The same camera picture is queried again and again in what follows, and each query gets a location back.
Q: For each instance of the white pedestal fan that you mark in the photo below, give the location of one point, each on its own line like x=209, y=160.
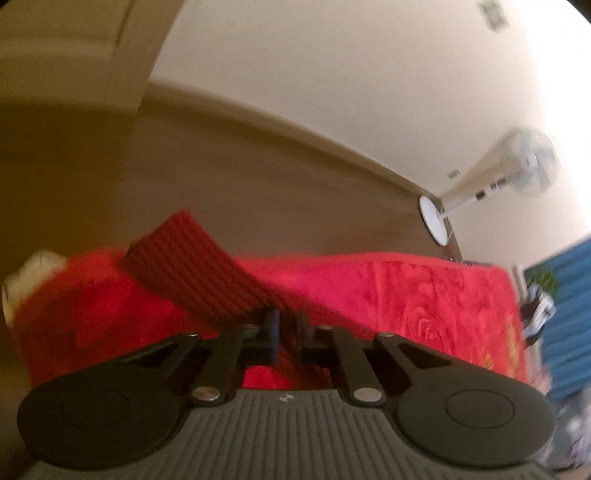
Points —
x=526, y=161

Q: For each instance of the red floral blanket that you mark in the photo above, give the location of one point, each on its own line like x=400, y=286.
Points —
x=415, y=300

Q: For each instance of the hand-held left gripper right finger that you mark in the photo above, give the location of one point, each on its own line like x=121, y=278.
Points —
x=302, y=339

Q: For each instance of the blue curtain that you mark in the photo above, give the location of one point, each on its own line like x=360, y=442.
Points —
x=572, y=300

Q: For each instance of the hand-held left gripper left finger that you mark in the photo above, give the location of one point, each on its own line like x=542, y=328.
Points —
x=273, y=337

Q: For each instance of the red ribbed knit sweater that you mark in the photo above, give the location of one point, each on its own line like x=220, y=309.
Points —
x=194, y=258

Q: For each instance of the black chair with clothes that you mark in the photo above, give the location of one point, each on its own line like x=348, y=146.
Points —
x=538, y=314

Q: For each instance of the green potted plant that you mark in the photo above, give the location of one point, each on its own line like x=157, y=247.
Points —
x=545, y=279

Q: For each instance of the beige door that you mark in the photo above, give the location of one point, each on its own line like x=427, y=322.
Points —
x=69, y=41

